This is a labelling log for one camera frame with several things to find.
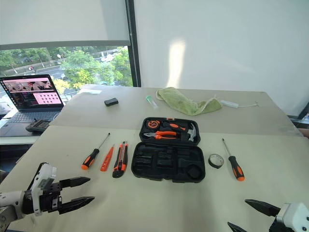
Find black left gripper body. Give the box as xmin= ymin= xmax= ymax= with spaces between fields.
xmin=39 ymin=181 xmax=63 ymax=213

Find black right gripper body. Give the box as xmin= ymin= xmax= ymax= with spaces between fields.
xmin=269 ymin=216 xmax=288 ymax=232

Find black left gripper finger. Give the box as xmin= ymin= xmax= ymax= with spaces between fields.
xmin=58 ymin=196 xmax=95 ymax=215
xmin=59 ymin=176 xmax=91 ymax=189

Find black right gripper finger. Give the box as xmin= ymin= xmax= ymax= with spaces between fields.
xmin=227 ymin=221 xmax=249 ymax=232
xmin=244 ymin=199 xmax=282 ymax=218

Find long orange black screwdriver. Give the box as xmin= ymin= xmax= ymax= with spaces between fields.
xmin=222 ymin=138 xmax=247 ymax=182
xmin=81 ymin=132 xmax=111 ymax=171

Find orange test pen screwdriver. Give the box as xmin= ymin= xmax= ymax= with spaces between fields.
xmin=100 ymin=144 xmax=115 ymax=172

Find orange black utility knife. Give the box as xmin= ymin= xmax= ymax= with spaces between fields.
xmin=112 ymin=141 xmax=129 ymax=179

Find black electrical tape roll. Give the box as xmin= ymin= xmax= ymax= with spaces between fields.
xmin=208 ymin=153 xmax=225 ymax=169

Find black tool case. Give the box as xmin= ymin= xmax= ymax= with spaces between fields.
xmin=130 ymin=117 xmax=206 ymax=184

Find black calculator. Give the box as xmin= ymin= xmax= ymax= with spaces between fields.
xmin=25 ymin=119 xmax=51 ymax=133

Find small black box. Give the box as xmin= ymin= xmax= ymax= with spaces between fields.
xmin=104 ymin=97 xmax=119 ymax=107

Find clear plastic bag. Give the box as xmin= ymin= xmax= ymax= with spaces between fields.
xmin=78 ymin=88 xmax=102 ymax=96

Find open grey laptop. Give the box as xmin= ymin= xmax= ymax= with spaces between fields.
xmin=0 ymin=74 xmax=65 ymax=137

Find silver claw hammer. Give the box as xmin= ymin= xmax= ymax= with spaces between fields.
xmin=180 ymin=122 xmax=199 ymax=143

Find green-capped small bottle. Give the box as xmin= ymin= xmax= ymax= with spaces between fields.
xmin=145 ymin=95 xmax=159 ymax=109

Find short orange black screwdriver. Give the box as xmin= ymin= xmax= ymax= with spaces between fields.
xmin=161 ymin=121 xmax=187 ymax=132

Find green towel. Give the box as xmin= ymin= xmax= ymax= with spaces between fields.
xmin=155 ymin=87 xmax=223 ymax=116

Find white roller blind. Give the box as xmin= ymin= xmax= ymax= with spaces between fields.
xmin=0 ymin=0 xmax=131 ymax=47

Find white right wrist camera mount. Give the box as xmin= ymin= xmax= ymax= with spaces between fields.
xmin=275 ymin=202 xmax=309 ymax=232

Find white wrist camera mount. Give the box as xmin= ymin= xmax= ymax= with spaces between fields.
xmin=27 ymin=162 xmax=58 ymax=217
xmin=275 ymin=202 xmax=309 ymax=232

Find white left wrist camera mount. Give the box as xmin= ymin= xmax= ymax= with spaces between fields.
xmin=27 ymin=162 xmax=58 ymax=217

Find orange handled pliers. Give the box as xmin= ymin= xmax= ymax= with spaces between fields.
xmin=142 ymin=130 xmax=180 ymax=141

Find white adapter with cable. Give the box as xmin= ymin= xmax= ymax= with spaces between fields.
xmin=220 ymin=99 xmax=260 ymax=109

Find black window frame post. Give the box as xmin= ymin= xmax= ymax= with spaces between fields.
xmin=125 ymin=0 xmax=141 ymax=87

